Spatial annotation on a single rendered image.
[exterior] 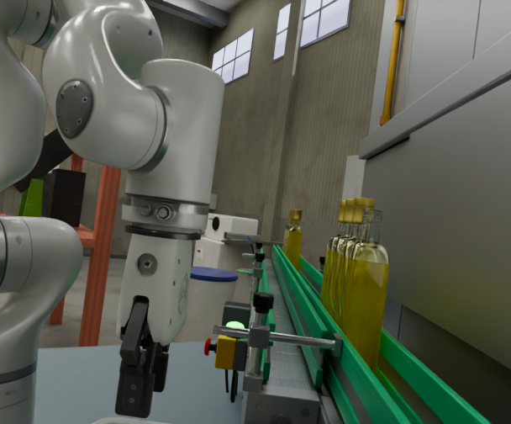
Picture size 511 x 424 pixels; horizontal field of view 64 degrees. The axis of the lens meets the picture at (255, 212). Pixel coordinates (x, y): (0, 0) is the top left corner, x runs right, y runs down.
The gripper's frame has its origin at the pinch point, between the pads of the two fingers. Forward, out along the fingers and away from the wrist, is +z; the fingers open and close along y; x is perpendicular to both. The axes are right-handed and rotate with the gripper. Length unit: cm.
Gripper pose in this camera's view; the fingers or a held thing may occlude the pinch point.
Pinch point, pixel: (143, 383)
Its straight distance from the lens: 45.9
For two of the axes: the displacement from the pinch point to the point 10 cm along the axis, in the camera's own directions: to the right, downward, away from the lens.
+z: -1.3, 9.9, -0.1
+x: -9.9, -1.3, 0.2
